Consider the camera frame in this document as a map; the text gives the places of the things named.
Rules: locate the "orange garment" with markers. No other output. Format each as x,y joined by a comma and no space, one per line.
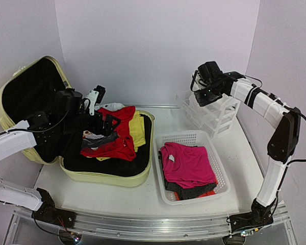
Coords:
209,193

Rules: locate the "magenta garment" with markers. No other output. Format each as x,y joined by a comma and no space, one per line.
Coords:
187,166

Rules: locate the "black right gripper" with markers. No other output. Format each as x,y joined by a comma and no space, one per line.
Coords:
202,97

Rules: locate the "pale green hard-shell suitcase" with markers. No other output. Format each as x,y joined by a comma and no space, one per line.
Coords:
32,89

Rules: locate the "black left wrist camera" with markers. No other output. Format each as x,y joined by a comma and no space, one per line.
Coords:
67,101

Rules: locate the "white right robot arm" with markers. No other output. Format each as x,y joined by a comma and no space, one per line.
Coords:
286,121

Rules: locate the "white plastic drawer organizer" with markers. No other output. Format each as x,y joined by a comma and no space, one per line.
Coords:
216,118

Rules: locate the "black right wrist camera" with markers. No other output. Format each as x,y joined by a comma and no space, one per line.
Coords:
209,71

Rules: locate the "red folded garment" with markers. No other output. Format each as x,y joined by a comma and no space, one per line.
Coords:
123,146

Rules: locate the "yellow folded garment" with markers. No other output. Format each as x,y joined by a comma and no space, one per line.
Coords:
137,130

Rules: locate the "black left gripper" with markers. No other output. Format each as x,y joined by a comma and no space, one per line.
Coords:
108,130

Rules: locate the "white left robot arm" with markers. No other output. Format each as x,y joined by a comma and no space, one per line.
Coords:
66,192

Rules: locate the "white small bottle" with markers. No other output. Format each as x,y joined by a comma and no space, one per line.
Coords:
110,106

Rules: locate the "white perforated plastic basket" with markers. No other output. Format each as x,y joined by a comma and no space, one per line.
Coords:
192,138

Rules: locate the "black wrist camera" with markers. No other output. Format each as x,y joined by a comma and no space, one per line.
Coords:
209,71
67,101

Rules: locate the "white printed garment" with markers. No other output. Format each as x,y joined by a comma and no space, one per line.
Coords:
93,141

